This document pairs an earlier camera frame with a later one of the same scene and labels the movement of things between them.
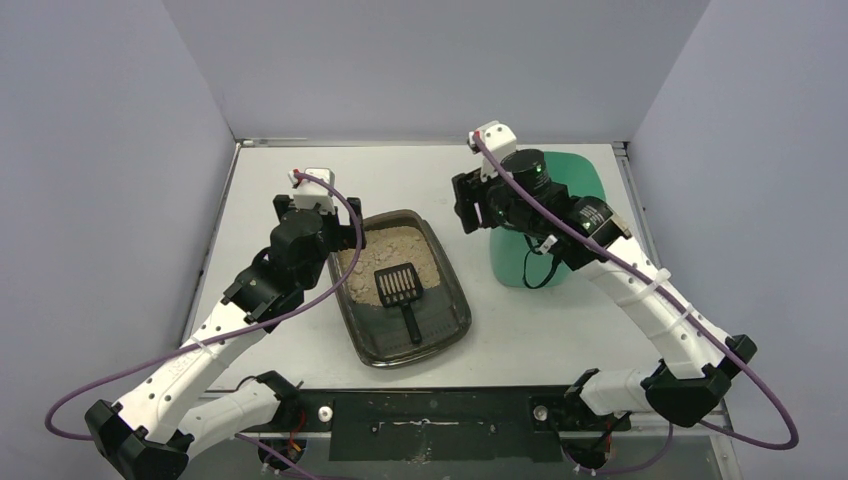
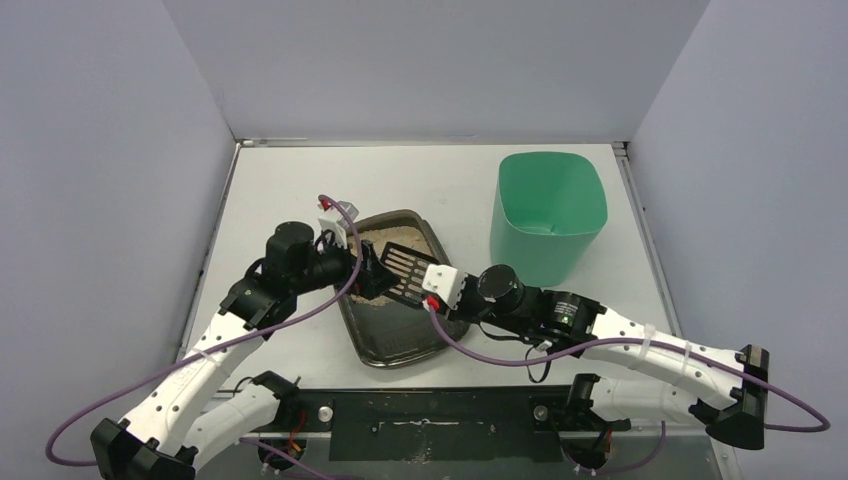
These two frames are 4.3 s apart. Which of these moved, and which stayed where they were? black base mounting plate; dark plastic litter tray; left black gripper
Moved: left black gripper
Stayed: dark plastic litter tray; black base mounting plate
